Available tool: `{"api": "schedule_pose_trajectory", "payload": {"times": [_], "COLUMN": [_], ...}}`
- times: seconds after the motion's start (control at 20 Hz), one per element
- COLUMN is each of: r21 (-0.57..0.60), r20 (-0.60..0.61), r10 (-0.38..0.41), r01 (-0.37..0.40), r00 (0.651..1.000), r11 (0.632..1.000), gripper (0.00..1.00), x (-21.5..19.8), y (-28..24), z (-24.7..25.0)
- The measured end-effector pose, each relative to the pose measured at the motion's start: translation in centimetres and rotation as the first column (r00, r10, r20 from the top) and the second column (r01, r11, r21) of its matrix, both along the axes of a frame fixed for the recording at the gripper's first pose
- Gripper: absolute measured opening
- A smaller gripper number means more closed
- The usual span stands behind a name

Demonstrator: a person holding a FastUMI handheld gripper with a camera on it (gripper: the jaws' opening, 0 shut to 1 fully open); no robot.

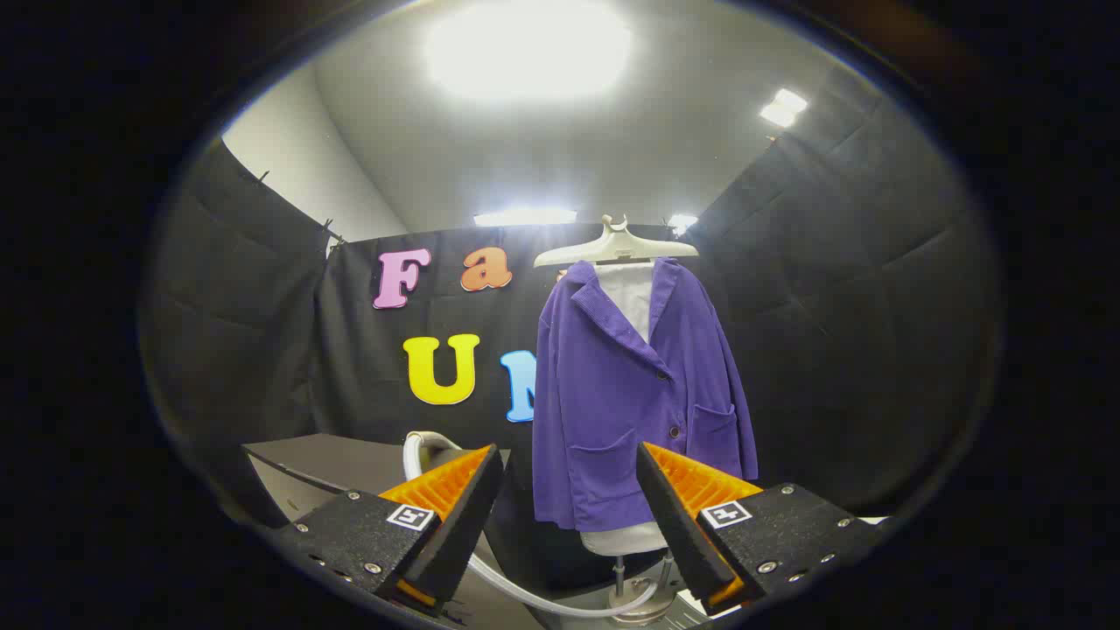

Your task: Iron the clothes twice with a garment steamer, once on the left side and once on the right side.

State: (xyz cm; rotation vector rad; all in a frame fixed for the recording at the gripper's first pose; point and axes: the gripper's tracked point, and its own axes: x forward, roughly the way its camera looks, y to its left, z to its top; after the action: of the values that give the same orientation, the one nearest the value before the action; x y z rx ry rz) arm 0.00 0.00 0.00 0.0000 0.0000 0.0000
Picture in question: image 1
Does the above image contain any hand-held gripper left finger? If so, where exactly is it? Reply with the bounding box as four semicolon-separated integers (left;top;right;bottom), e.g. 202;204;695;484
262;444;506;613

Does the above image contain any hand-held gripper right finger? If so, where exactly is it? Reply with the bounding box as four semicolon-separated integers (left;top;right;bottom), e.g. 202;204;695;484
636;442;885;613

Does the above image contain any translucent steamer hose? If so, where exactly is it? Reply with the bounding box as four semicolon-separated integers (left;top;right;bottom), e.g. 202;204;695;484
466;553;676;619

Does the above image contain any purple corduroy jacket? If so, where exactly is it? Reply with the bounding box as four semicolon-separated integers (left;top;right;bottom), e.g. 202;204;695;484
531;256;760;533

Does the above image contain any white clothes hanger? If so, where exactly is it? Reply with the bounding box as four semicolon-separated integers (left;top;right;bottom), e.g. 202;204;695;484
533;214;700;269

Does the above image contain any metal mannequin stand pole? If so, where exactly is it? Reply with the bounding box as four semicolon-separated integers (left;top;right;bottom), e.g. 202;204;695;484
608;553;694;626

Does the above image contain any grey cabinet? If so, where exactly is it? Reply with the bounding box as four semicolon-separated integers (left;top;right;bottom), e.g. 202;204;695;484
243;433;545;630

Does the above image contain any white mannequin torso form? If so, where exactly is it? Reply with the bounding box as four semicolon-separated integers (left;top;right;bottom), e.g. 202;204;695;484
579;261;669;557

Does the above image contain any black backdrop cloth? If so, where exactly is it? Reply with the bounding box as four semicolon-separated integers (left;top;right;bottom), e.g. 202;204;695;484
140;68;1000;605

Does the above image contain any large ceiling light panel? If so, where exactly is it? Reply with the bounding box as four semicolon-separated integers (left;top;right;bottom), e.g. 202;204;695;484
424;0;633;102

